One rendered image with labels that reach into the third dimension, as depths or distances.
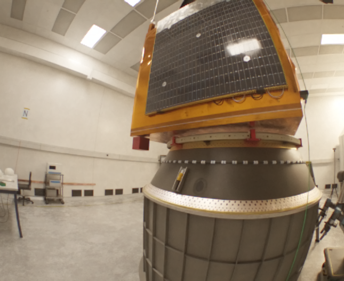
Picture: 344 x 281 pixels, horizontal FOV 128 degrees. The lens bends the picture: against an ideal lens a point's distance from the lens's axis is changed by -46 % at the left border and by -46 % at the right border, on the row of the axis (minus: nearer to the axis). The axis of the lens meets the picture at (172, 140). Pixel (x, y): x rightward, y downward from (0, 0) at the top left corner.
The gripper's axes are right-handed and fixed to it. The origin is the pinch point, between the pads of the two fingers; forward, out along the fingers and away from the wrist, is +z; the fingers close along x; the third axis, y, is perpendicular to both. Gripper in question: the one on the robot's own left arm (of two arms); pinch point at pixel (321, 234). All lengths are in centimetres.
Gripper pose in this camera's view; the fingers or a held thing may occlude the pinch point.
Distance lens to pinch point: 188.8
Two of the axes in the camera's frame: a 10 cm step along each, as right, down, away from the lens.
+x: -8.0, 0.0, -6.0
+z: -1.9, 9.5, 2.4
